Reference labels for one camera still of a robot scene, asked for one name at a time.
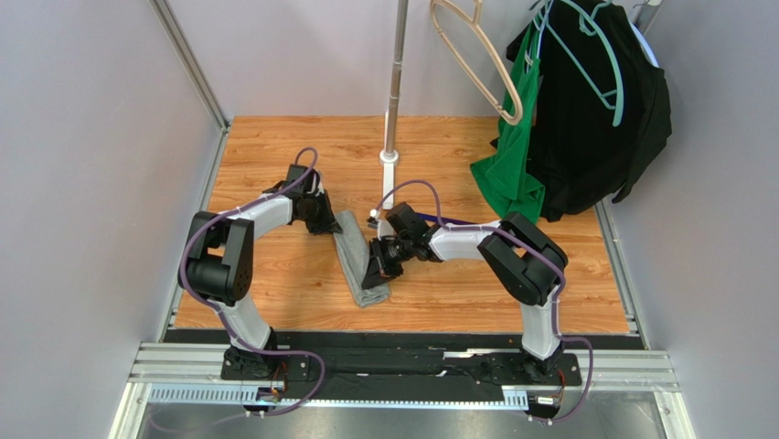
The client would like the black shirt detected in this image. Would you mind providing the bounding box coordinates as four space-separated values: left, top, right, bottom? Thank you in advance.
506 1 672 221

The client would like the green shirt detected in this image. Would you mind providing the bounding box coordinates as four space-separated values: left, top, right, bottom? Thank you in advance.
470 26 545 223

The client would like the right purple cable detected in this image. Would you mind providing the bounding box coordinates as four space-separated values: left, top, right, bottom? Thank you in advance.
369 179 595 424

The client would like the teal clothes hanger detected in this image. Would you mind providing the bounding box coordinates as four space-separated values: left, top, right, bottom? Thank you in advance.
531 1 625 128

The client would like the purple cable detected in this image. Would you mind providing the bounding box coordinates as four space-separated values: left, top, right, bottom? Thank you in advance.
179 146 327 418
369 179 595 424

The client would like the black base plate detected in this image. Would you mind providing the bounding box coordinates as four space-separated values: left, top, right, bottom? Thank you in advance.
164 328 582 404

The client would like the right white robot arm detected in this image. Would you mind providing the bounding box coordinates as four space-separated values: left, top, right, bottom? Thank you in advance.
359 202 568 375

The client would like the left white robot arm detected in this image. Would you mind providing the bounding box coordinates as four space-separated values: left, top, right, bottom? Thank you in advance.
177 165 343 377

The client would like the beige clothes hanger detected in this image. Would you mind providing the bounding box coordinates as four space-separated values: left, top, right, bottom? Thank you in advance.
429 1 525 126

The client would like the metal stand pole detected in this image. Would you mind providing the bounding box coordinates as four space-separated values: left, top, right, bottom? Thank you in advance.
380 0 410 164

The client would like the grey cloth napkin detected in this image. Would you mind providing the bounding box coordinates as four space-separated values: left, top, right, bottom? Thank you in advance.
334 210 391 308

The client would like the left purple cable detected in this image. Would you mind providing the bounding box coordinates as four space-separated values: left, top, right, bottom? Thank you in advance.
179 146 327 418

